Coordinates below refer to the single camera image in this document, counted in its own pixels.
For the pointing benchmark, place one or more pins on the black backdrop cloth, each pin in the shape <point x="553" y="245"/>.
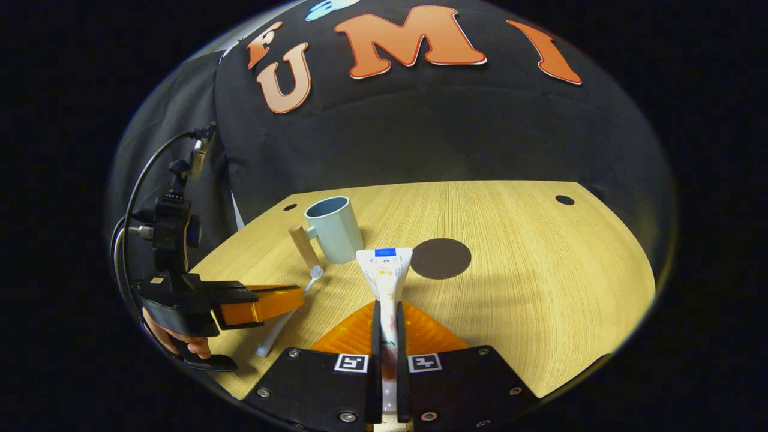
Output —
<point x="450" y="126"/>

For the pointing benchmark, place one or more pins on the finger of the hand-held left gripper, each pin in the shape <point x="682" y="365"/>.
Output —
<point x="258" y="306"/>

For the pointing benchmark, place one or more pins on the white toothbrush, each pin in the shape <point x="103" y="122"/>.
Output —
<point x="282" y="327"/>

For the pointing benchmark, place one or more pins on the wooden desktop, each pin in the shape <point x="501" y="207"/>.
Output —
<point x="540" y="288"/>

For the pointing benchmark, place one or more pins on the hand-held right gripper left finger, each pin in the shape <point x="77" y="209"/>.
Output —
<point x="377" y="360"/>

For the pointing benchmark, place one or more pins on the light blue cup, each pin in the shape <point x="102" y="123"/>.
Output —
<point x="336" y="234"/>

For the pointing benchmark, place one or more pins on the white toothpaste tube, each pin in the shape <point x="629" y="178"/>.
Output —
<point x="385" y="276"/>

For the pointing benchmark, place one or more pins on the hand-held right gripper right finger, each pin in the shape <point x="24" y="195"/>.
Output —
<point x="402" y="384"/>

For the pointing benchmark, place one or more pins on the plain black curtain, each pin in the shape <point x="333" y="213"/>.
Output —
<point x="162" y="120"/>

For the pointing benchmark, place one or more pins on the round dark brown coaster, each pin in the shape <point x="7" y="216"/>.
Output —
<point x="441" y="258"/>

